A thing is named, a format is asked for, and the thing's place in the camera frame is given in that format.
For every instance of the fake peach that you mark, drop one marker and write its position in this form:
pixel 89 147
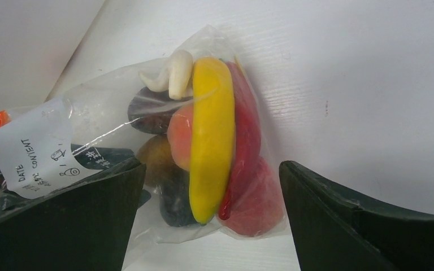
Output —
pixel 179 135

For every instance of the yellow fake pepper in bag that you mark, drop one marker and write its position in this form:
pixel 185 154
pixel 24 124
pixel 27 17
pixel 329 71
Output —
pixel 213 136

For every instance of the dark purple fake fruit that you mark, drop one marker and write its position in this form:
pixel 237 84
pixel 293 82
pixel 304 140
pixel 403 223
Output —
pixel 151 112

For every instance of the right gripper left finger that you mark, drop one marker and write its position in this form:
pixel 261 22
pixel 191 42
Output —
pixel 84 227

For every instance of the red fake fruit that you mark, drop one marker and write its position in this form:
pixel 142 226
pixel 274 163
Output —
pixel 261 208

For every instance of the clear zip top bag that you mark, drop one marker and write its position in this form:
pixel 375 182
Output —
pixel 50 147

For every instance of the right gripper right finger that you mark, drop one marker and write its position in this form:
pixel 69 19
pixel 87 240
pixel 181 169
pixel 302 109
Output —
pixel 337 228

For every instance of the brown fake kiwi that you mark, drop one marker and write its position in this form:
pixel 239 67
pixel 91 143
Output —
pixel 160 166

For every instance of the white fake garlic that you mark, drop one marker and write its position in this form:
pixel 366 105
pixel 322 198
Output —
pixel 174 77

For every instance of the dark fake plum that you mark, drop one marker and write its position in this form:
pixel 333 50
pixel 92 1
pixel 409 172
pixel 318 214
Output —
pixel 174 204

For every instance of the red fake chili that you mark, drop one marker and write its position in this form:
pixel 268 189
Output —
pixel 247 142

